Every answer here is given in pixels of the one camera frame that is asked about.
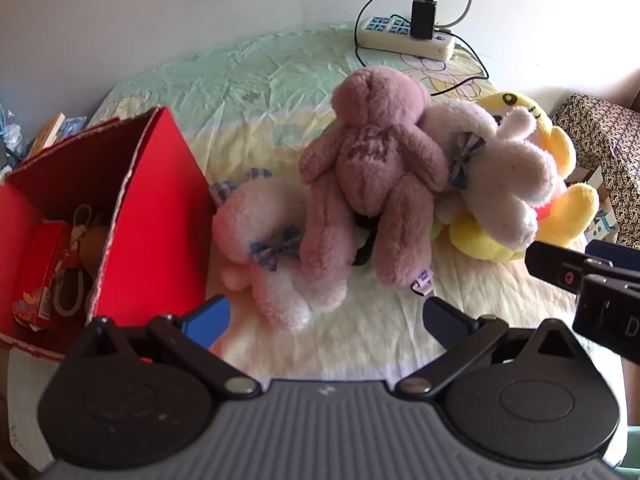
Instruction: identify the pink bunny plush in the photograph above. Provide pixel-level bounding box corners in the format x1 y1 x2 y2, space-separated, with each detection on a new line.
209 168 347 332

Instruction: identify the small white blue box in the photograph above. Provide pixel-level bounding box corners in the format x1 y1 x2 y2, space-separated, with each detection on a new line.
566 167 620 244

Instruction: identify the yellow tiger plush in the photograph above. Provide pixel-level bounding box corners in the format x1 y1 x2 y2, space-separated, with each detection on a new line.
448 92 599 262

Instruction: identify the red cardboard box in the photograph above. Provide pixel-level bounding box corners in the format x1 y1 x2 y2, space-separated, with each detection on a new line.
1 107 214 360

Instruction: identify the cartoon print bed sheet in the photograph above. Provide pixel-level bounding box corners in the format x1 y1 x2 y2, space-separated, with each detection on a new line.
86 22 626 386

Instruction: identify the blue booklet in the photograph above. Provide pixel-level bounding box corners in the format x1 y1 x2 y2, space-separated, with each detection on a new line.
58 116 87 139

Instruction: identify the mauve teddy bear plush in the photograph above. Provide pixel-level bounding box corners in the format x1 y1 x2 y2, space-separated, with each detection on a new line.
298 66 448 288

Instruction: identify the orange ball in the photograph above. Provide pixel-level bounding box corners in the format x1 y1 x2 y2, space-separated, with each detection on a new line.
78 226 110 278

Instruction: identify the white bunny plush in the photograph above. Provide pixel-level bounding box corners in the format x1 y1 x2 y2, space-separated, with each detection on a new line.
420 100 558 252

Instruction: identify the white power strip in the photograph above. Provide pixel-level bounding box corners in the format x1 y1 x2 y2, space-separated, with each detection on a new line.
356 16 456 62

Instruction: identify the green monkey plush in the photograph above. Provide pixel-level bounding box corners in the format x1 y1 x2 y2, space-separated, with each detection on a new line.
349 194 467 267

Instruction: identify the black charger adapter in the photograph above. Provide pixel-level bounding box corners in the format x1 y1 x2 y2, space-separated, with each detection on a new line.
410 0 437 40

